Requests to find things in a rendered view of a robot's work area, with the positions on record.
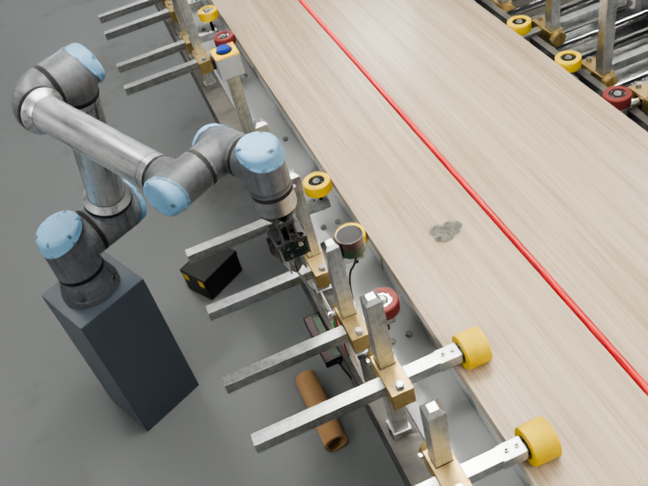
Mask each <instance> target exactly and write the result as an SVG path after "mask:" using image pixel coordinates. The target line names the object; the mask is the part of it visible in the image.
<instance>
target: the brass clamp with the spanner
mask: <svg viewBox="0 0 648 486"><path fill-rule="evenodd" d="M354 305H355V309H356V313H355V314H352V315H350V316H348V317H345V318H342V316H341V314H340V312H339V311H338V306H337V302H336V303H335V304H334V306H333V309H334V311H335V313H336V315H337V322H338V324H339V325H340V326H341V325H342V326H343V328H344V330H345V332H346V333H347V335H348V339H349V343H350V345H351V346H352V348H353V350H354V352H355V353H358V352H361V351H363V350H365V349H367V348H369V347H371V345H370V341H369V337H368V333H367V329H366V325H365V321H364V319H363V318H362V316H361V314H360V312H359V311H358V309H357V306H356V303H355V302H354ZM357 327H361V328H362V329H363V330H364V333H363V334H362V335H361V336H356V335H355V329H356V328H357Z"/></svg>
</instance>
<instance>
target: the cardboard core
mask: <svg viewBox="0 0 648 486"><path fill-rule="evenodd" d="M295 382H296V385H297V387H298V389H299V391H300V394H301V395H302V397H303V399H304V401H305V404H306V406H307V408H311V407H313V406H315V405H317V404H319V403H322V402H324V401H326V400H328V397H327V395H326V393H325V392H324V390H323V387H322V385H321V383H320V381H319V379H318V377H317V375H316V373H315V372H314V371H313V370H306V371H303V372H301V373H300V374H299V375H298V376H297V377H296V379H295ZM316 429H317V432H318V434H319V436H320V438H321V440H322V443H323V445H324V446H325V448H326V450H327V451H337V450H339V449H341V448H343V447H344V446H345V445H346V443H347V437H346V435H345V433H344V431H343V429H342V427H341V425H340V423H339V421H338V418H335V419H333V420H331V421H329V422H326V423H324V424H322V425H320V426H317V427H316Z"/></svg>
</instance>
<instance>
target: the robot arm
mask: <svg viewBox="0 0 648 486"><path fill-rule="evenodd" d="M104 79H105V71H104V69H103V67H102V65H101V64H100V62H99V61H98V60H97V58H96V57H95V56H94V55H93V54H92V53H91V52H90V51H89V50H88V49H87V48H86V47H84V46H83V45H81V44H79V43H71V44H70V45H68V46H66V47H62V48H61V50H60V51H58V52H56V53H55V54H53V55H52V56H50V57H48V58H47V59H45V60H44V61H42V62H40V63H39V64H37V65H36V66H34V67H31V68H30V69H28V70H27V71H26V72H25V73H23V74H22V76H21V77H20V78H19V79H18V81H17V82H16V84H15V87H14V89H13V95H12V108H13V114H14V116H15V118H16V119H17V121H18V122H19V123H20V124H21V125H22V126H23V127H24V128H25V129H27V130H29V131H30V132H32V133H34V134H39V135H43V134H48V135H49V136H51V137H53V138H55V139H56V140H58V141H60V142H62V143H63V144H65V145H67V146H68V147H70V148H72V151H73V154H74V157H75V160H76V163H77V166H78V169H79V172H80V175H81V177H82V180H83V183H84V186H85V190H84V192H83V195H82V202H83V204H84V205H83V206H82V207H80V208H79V209H78V210H77V211H75V212H73V211H70V210H68V211H67V212H64V211H60V212H57V213H55V214H53V215H51V216H49V217H48V218H47V219H45V222H42V223H41V224H40V226H39V228H38V230H37V233H36V242H37V245H38V247H39V249H40V253H41V254H42V256H43V257H44V258H45V260H46V261H47V263H48V264H49V266H50V268H51V269H52V271H53V272H54V274H55V275H56V277H57V279H58V280H59V282H60V288H61V295H62V298H63V300H64V301H65V303H66V304H67V305H68V306H69V307H71V308H73V309H77V310H84V309H89V308H93V307H95V306H98V305H100V304H101V303H103V302H105V301H106V300H107V299H109V298H110V297H111V296H112V295H113V294H114V292H115V291H116V290H117V288H118V286H119V283H120V275H119V273H118V271H117V269H116V267H115V266H114V265H113V264H111V263H110V262H108V261H107V260H105V259H104V258H103V257H102V256H101V253H102V252H104V251H105V250H106V249H108V248H109V247H110V246H111V245H112V244H114V243H115V242H116V241H117V240H119V239H120V238H121V237H122V236H124V235H125V234H126V233H127V232H129V231H130V230H131V229H133V228H134V227H135V226H137V225H138V224H139V223H140V222H141V221H142V220H143V219H144V218H145V217H146V215H147V206H146V203H145V201H144V199H143V197H142V195H141V194H139V193H138V191H137V189H136V188H135V187H134V186H133V185H132V184H131V183H133V184H135V185H136V186H138V187H140V188H142V189H143V190H144V194H145V196H146V198H147V200H148V201H149V203H150V204H151V205H152V206H153V207H154V208H157V210H159V212H161V213H163V214H165V215H167V216H176V215H177V214H178V213H180V212H181V211H183V210H185V209H187V208H188V207H189V205H190V204H191V203H193V202H194V201H195V200H196V199H198V198H199V197H200V196H201V195H202V194H204V193H205V192H206V191H207V190H208V189H210V188H211V187H212V186H213V185H214V184H216V183H218V182H219V181H220V180H221V179H222V178H224V177H225V176H226V175H228V174H230V175H232V176H236V177H238V178H240V179H242V180H245V181H246V182H247V185H248V188H249V191H250V193H251V196H252V200H253V202H254V205H255V208H256V212H257V214H258V215H259V216H260V217H261V219H263V220H265V221H267V222H269V223H272V225H269V226H268V229H267V231H266V233H267V234H268V236H269V237H267V238H266V241H267V246H268V249H269V251H270V253H271V254H272V255H273V256H274V257H276V258H278V259H279V260H280V262H281V264H283V265H284V266H285V267H286V268H287V269H289V271H290V273H291V274H293V273H292V271H293V272H295V273H297V272H298V271H300V269H301V267H302V265H304V266H305V267H306V268H307V267H308V265H307V262H306V260H305V254H307V253H308V252H311V247H310V244H309V240H308V237H307V234H306V233H305V231H304V227H303V225H302V224H301V225H300V223H299V220H298V219H297V218H294V217H293V216H292V214H293V213H294V211H295V206H296V204H297V198H296V194H295V192H294V189H296V185H295V184H293V185H292V181H291V177H290V174H289V171H288V168H287V165H286V161H285V158H284V149H283V147H282V146H281V143H280V141H279V139H278V138H277V137H276V136H275V135H273V134H271V133H269V132H260V131H257V132H252V133H249V134H244V133H242V132H239V131H237V130H234V129H232V128H231V127H229V126H227V125H223V124H218V123H211V124H208V125H206V126H204V127H202V128H201V129H200V130H199V131H198V133H197V134H196V136H195V138H194V140H193V145H192V147H191V148H189V149H188V150H187V151H185V152H184V153H183V154H181V155H180V156H179V158H177V159H173V158H172V157H170V156H168V155H166V154H162V153H160V152H158V151H156V150H154V149H152V148H150V147H148V146H146V145H144V144H142V143H140V142H138V141H136V140H135V139H133V138H131V137H129V136H127V135H125V134H123V133H121V132H119V131H118V130H117V129H115V128H113V127H111V126H109V125H107V121H106V118H105V114H104V110H103V107H102V103H101V99H100V95H99V87H98V83H99V82H102V80H104ZM122 177H123V178H124V179H126V180H124V179H122ZM128 181H129V182H128ZM130 182H131V183H130ZM294 258H295V259H294ZM293 259H294V262H293V261H292V260H293Z"/></svg>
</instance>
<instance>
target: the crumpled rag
mask: <svg viewBox="0 0 648 486"><path fill-rule="evenodd" d="M462 227H463V225H462V223H461V222H460V221H458V220H457V221H455V222H451V221H446V222H444V223H443V224H442V225H436V226H432V227H430V228H429V229H430V231H429V232H428V233H429V235H433V236H436V237H435V242H436V241H437V242H441V241H443V242H446V241H447V240H448V239H453V236H454V234H456V233H459V231H460V228H462Z"/></svg>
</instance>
